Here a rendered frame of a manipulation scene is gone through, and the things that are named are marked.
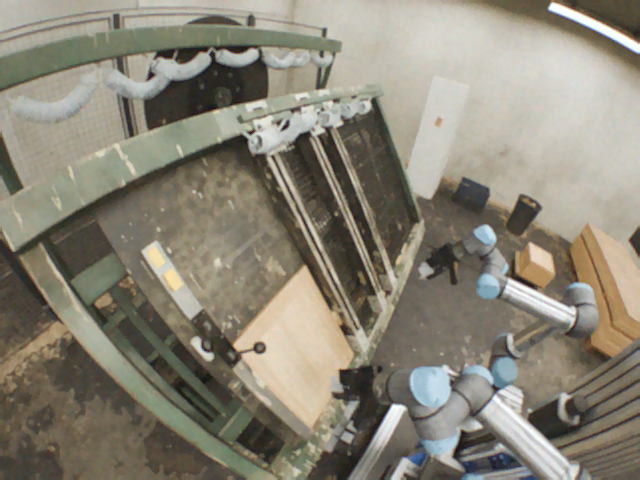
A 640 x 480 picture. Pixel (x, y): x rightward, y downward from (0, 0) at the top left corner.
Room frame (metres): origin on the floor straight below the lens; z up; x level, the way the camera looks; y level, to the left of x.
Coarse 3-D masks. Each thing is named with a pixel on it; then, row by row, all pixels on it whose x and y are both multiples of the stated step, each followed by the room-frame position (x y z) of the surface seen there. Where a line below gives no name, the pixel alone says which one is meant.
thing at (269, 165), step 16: (256, 128) 0.81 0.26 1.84; (288, 128) 0.81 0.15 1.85; (256, 160) 0.84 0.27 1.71; (272, 160) 0.83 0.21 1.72; (272, 176) 0.81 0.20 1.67; (272, 192) 0.81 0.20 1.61; (288, 192) 0.82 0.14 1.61; (288, 208) 0.78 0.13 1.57; (288, 224) 0.77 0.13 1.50; (304, 224) 0.79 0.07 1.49; (304, 240) 0.74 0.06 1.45; (304, 256) 0.74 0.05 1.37; (320, 256) 0.76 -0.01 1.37; (320, 272) 0.71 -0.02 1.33; (320, 288) 0.70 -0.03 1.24; (336, 288) 0.71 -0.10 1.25; (336, 304) 0.67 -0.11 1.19; (352, 320) 0.66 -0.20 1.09; (352, 336) 0.62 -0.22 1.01
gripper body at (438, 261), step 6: (444, 246) 0.73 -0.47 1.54; (450, 246) 0.73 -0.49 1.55; (432, 252) 0.77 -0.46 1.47; (438, 252) 0.73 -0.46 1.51; (444, 252) 0.71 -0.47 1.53; (450, 252) 0.70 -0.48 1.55; (432, 258) 0.72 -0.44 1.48; (438, 258) 0.70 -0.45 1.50; (444, 258) 0.71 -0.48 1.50; (450, 258) 0.70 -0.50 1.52; (456, 258) 0.67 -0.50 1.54; (432, 264) 0.71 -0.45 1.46; (438, 264) 0.69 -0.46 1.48; (444, 264) 0.69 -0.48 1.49; (438, 270) 0.69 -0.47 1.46; (444, 270) 0.68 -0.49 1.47
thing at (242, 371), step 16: (144, 256) 0.35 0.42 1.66; (160, 272) 0.35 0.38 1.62; (176, 272) 0.38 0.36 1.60; (176, 304) 0.32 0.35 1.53; (192, 304) 0.34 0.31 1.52; (240, 368) 0.27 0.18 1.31; (256, 384) 0.25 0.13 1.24; (272, 400) 0.23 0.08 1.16; (288, 416) 0.20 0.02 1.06; (304, 432) 0.17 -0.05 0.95
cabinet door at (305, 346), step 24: (288, 288) 0.59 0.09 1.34; (312, 288) 0.67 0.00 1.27; (264, 312) 0.47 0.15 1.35; (288, 312) 0.53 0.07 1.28; (312, 312) 0.60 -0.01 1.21; (240, 336) 0.36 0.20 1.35; (264, 336) 0.41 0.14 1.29; (288, 336) 0.46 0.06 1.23; (312, 336) 0.52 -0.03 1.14; (336, 336) 0.59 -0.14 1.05; (264, 360) 0.34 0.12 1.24; (288, 360) 0.39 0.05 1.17; (312, 360) 0.44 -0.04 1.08; (336, 360) 0.51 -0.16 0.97; (288, 384) 0.32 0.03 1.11; (312, 384) 0.36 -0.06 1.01; (312, 408) 0.28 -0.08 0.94
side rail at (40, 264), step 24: (24, 264) 0.16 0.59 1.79; (48, 264) 0.19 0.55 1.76; (48, 288) 0.15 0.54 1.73; (72, 288) 0.21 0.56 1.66; (72, 312) 0.15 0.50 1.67; (96, 336) 0.14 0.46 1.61; (96, 360) 0.10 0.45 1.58; (120, 360) 0.13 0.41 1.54; (120, 384) 0.08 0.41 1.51; (144, 384) 0.11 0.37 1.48; (168, 408) 0.08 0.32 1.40; (192, 432) 0.05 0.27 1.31; (216, 456) 0.00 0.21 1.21; (240, 456) 0.02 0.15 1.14
